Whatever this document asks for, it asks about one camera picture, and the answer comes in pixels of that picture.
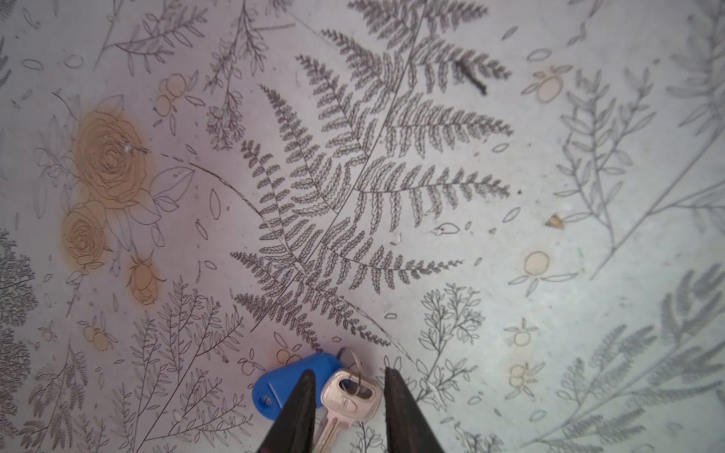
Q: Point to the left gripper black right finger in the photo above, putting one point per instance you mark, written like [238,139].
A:
[407,428]

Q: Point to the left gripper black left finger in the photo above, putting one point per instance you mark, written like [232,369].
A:
[293,430]

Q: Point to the key with blue tag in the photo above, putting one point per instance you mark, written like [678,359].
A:
[342,397]

